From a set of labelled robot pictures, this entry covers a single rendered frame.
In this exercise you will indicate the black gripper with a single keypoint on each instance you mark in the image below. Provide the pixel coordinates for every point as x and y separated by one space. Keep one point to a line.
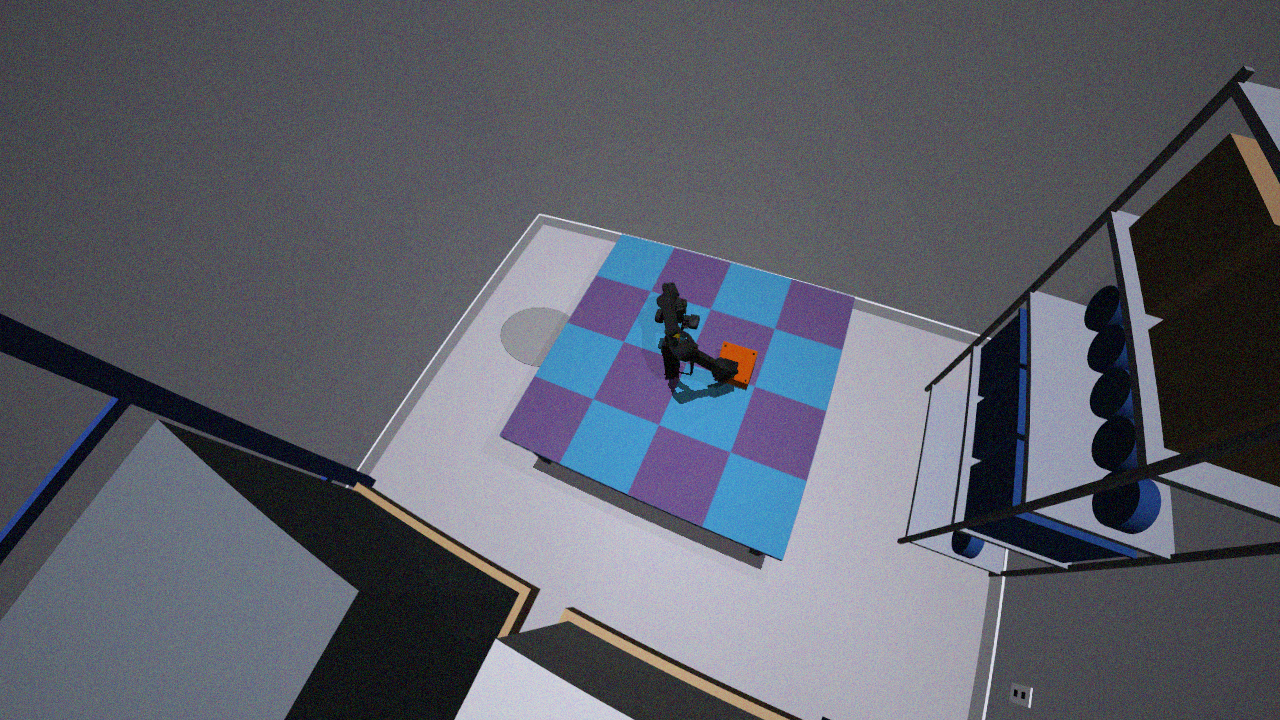
687 321

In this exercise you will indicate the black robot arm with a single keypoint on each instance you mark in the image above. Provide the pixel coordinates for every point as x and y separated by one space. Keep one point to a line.
671 304

